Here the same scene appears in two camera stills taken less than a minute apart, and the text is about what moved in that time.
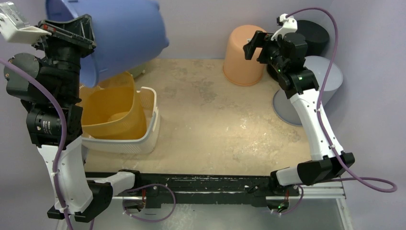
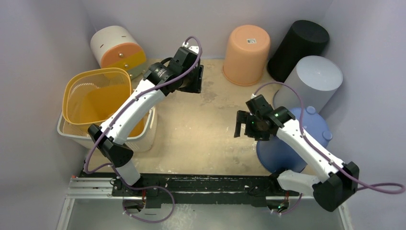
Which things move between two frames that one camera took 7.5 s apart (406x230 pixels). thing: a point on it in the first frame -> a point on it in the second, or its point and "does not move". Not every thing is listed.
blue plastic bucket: [128, 34] -> [275, 155]
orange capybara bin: [237, 69] does not move
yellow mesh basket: [112, 110] does not move
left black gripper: [75, 32] -> [196, 87]
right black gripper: [263, 50] -> [244, 120]
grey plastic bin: [283, 106] does not move
